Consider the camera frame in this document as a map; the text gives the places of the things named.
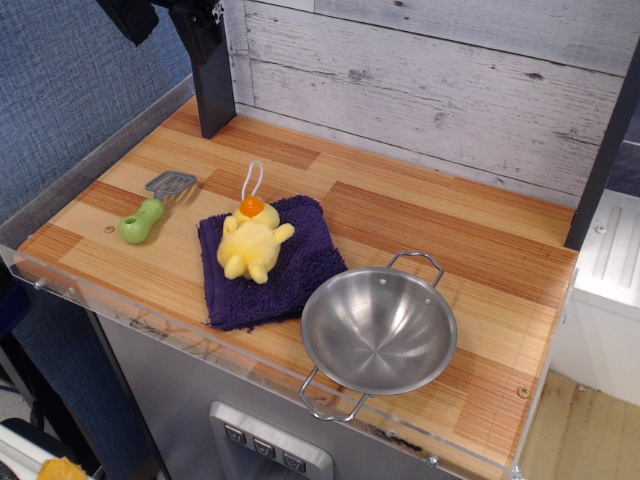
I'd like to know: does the silver metal bowl with handles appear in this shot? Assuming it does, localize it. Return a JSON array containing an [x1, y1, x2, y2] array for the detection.
[[301, 263, 458, 409]]

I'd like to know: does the silver button control panel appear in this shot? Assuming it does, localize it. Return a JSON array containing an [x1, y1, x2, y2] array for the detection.
[[209, 401, 334, 479]]

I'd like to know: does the dark left frame post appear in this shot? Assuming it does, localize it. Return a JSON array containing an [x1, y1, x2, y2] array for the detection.
[[191, 15, 236, 139]]

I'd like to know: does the purple folded towel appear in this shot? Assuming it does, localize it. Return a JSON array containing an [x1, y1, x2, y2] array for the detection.
[[198, 195, 347, 331]]

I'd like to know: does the white side counter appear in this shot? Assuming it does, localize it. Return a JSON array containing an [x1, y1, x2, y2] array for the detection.
[[550, 190, 639, 405]]

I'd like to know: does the clear acrylic edge guard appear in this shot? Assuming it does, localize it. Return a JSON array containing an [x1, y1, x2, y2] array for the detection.
[[2, 241, 571, 479]]

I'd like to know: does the yellow object at corner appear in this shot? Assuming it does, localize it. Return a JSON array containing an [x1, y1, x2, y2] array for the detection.
[[37, 457, 89, 480]]

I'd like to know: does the dark right frame post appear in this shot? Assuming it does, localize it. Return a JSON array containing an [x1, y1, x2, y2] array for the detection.
[[564, 43, 639, 251]]

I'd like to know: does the dark frame post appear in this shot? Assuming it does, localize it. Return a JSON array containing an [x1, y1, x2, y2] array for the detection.
[[191, 15, 236, 139], [564, 43, 639, 251]]

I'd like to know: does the green handled toy spatula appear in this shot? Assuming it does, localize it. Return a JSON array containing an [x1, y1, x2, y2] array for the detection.
[[118, 170, 197, 245]]

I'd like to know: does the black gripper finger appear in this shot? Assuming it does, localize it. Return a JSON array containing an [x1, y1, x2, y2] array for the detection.
[[169, 0, 224, 65], [97, 0, 159, 46]]

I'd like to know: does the yellow plush duck toy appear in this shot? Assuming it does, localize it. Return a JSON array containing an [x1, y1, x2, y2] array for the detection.
[[217, 160, 295, 284]]

